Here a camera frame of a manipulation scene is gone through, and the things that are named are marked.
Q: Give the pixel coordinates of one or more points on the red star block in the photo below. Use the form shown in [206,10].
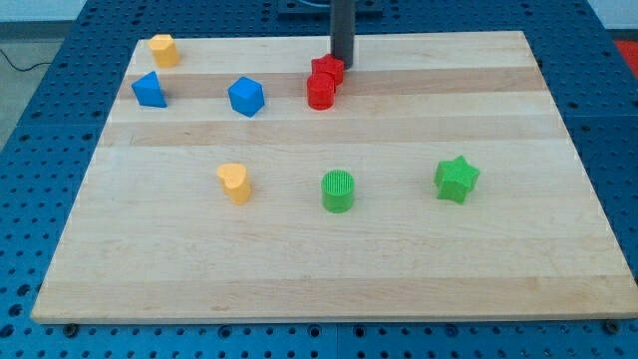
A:
[331,66]

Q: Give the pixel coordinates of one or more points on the green star block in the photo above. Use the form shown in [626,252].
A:
[455,179]

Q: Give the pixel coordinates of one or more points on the yellow heart block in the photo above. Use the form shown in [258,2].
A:
[235,182]

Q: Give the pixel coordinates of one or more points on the blue triangle block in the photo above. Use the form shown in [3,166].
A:
[148,91]

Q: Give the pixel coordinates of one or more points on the red cylinder block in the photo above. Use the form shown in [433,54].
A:
[320,91]

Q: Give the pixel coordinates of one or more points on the green cylinder block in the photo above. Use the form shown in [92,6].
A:
[337,191]

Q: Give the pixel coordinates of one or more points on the wooden board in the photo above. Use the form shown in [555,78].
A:
[152,238]

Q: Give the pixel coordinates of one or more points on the blue cube block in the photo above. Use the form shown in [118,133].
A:
[246,96]

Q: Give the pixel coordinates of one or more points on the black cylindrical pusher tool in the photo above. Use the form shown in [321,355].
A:
[342,30]

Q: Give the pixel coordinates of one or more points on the yellow hexagon block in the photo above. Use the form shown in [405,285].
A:
[164,50]

